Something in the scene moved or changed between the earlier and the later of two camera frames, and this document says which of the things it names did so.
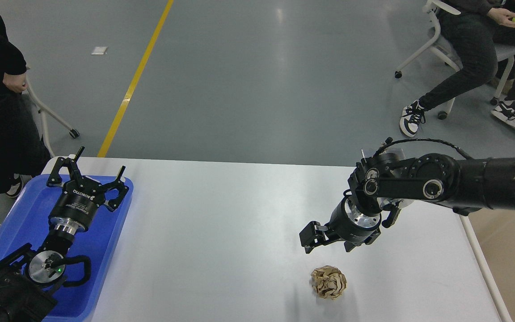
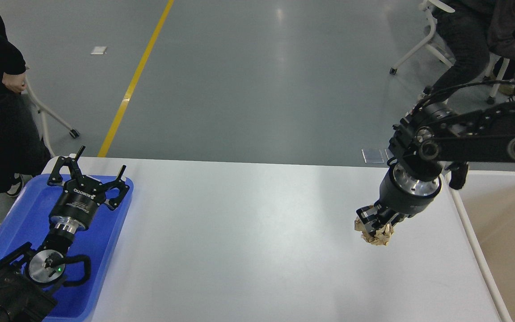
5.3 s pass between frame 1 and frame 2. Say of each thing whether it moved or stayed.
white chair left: stayed
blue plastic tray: stayed
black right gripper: moved
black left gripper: stayed
